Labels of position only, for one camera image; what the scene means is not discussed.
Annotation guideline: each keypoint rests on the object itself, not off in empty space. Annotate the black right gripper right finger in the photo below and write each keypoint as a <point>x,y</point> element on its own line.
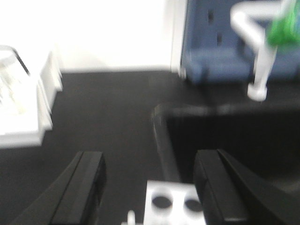
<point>231,194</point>

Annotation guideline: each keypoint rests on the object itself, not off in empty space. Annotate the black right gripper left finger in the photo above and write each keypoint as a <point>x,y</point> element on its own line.
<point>73,198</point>

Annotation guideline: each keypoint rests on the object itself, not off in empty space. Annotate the white test tube rack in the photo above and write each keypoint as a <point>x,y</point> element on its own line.
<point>172,203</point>

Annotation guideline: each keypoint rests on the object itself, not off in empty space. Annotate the grey-blue pegboard drying rack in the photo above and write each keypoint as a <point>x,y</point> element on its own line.
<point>212,52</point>

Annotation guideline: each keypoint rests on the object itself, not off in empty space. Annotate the black lab sink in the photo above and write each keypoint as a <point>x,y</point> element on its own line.
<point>265,138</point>

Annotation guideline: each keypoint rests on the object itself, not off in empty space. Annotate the right white storage bin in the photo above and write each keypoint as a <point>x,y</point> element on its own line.
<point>29,82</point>

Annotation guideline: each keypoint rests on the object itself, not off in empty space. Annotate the white gooseneck lab faucet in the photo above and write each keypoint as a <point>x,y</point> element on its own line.
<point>266,26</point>

